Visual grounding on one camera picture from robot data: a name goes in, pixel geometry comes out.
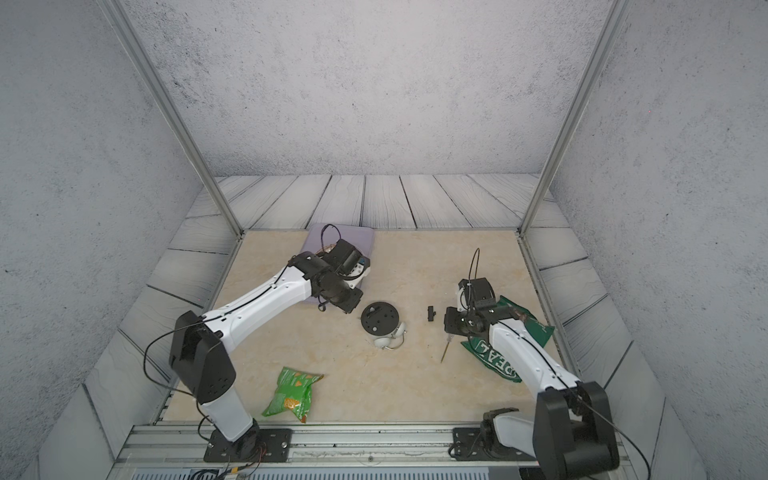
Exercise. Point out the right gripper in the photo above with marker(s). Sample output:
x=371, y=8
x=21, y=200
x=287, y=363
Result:
x=450, y=321

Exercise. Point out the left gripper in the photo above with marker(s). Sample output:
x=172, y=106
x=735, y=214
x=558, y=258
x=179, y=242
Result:
x=352, y=304

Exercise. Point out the clear handled screwdriver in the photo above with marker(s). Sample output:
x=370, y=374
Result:
x=445, y=349

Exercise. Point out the white alarm clock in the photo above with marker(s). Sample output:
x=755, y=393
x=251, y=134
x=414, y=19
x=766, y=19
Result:
x=381, y=321

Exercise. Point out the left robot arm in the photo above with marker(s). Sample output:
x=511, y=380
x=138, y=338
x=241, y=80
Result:
x=201, y=345

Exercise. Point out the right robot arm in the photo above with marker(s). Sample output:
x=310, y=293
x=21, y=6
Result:
x=571, y=434

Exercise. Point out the dark green chips bag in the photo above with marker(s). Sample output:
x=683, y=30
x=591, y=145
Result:
x=501, y=358

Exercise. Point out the lavender tray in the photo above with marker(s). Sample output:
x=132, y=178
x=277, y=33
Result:
x=324, y=237

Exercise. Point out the light green snack bag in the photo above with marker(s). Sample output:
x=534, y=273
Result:
x=293, y=393

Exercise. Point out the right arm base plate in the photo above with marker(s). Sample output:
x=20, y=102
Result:
x=476, y=444

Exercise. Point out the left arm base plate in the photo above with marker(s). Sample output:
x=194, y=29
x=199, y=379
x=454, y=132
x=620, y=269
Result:
x=271, y=445

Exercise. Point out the aluminium front rail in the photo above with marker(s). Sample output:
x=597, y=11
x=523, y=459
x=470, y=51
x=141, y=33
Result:
x=174, y=450

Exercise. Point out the right metal frame post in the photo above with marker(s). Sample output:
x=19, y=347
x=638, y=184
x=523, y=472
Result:
x=606, y=39

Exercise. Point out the metal frame post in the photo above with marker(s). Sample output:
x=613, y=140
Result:
x=131, y=43
x=606, y=39

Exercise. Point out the left metal frame post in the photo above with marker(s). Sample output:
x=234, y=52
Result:
x=131, y=43

